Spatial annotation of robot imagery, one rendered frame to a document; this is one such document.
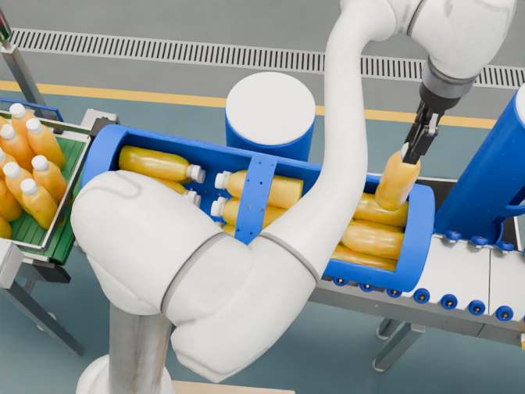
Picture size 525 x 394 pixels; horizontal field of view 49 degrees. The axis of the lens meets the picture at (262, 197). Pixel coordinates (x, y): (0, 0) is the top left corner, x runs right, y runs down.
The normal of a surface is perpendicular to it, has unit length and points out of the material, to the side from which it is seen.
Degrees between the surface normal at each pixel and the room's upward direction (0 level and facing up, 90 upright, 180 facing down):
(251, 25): 0
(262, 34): 0
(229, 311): 8
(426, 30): 82
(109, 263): 62
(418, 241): 30
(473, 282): 0
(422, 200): 14
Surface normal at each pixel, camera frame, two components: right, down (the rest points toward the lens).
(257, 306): 0.22, -0.20
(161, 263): -0.11, -0.04
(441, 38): -0.70, 0.59
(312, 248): 0.47, -0.23
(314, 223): 0.20, -0.43
